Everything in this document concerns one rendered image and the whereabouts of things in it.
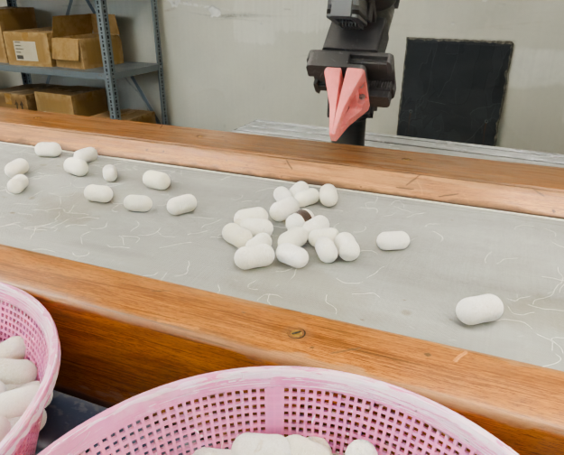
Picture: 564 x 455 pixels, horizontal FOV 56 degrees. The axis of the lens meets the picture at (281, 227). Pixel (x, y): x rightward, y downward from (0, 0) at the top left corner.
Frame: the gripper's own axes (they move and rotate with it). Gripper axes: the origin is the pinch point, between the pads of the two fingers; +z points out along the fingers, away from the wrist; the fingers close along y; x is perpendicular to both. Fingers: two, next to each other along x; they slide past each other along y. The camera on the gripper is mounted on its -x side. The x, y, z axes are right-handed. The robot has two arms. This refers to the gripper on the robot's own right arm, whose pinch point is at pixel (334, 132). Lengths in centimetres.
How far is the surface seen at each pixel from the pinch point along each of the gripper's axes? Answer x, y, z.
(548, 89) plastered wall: 144, 36, -131
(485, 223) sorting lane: 4.1, 17.7, 6.8
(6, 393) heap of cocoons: -21.2, -7.9, 35.8
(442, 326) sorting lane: -9.4, 15.7, 22.6
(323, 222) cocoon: -3.4, 2.8, 13.1
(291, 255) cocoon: -8.1, 2.3, 18.8
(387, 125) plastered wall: 164, -31, -119
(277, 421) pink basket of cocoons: -18.1, 8.0, 32.7
